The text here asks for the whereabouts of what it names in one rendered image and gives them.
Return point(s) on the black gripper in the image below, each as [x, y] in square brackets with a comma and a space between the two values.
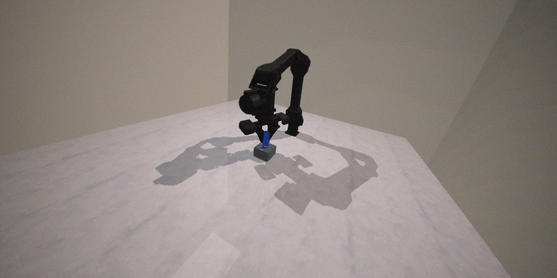
[267, 117]

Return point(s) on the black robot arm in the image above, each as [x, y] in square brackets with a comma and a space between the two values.
[269, 74]

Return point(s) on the dark blue cylinder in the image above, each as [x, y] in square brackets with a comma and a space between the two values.
[266, 138]

